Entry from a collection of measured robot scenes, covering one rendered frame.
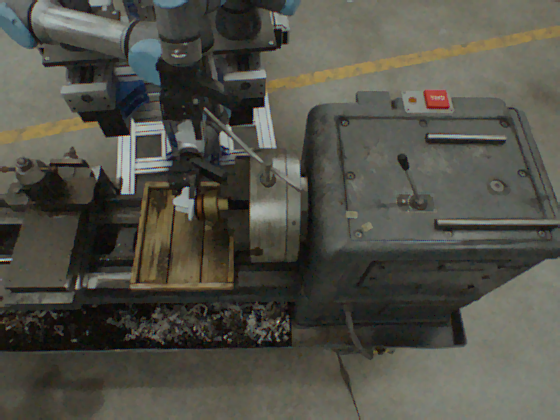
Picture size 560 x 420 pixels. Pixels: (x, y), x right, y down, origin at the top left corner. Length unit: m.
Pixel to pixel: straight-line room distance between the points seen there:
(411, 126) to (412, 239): 0.32
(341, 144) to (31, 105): 2.40
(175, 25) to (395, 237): 0.62
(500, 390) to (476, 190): 1.44
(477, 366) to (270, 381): 1.00
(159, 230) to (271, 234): 0.47
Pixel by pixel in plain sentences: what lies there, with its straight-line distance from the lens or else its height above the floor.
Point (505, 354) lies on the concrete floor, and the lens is 2.44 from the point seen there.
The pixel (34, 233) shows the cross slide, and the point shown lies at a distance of 1.41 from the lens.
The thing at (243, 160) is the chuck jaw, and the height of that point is 1.19.
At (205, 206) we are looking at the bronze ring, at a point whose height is 1.11.
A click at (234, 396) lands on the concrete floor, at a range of 2.11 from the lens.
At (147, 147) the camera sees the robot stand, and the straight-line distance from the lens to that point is 2.42.
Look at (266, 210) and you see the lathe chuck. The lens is 1.00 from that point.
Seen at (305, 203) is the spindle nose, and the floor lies 1.17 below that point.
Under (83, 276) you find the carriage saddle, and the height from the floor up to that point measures 0.90.
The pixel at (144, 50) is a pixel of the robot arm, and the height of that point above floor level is 1.42.
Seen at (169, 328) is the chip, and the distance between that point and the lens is 1.59.
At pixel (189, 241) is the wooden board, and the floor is 0.88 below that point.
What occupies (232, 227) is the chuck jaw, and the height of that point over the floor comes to 1.12.
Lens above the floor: 2.10
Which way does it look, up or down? 63 degrees down
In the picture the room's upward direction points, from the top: 5 degrees clockwise
